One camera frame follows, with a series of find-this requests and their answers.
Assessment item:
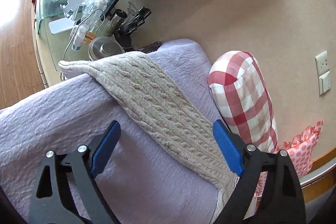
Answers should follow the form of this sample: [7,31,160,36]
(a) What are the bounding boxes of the beige cable-knit sweater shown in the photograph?
[58,50,240,212]

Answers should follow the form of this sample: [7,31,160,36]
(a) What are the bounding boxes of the pink polka dot pillow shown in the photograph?
[256,120,325,198]

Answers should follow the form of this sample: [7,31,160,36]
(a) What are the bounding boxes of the wooden white headboard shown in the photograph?
[299,147,335,203]

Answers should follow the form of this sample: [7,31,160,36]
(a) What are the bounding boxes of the lavender textured bedspread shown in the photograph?
[0,39,227,224]

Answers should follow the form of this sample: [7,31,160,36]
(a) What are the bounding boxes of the red white checked pillow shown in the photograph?
[208,51,277,152]

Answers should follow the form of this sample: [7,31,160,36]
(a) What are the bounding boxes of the round metal tin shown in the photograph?
[88,37,125,61]

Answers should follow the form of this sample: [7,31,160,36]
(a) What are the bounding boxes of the white spray bottle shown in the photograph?
[72,24,88,51]

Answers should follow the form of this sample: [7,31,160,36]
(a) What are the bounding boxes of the black clips stand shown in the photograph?
[114,6,151,48]

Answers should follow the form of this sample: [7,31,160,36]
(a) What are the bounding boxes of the white phone holder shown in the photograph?
[49,0,84,35]

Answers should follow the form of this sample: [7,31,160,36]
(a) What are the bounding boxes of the steel thermos cup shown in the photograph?
[104,9,127,37]

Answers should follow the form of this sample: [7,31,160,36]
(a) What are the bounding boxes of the glass top bedside table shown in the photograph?
[34,0,151,86]

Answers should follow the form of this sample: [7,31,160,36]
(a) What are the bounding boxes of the white wall socket switch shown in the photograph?
[315,51,331,96]

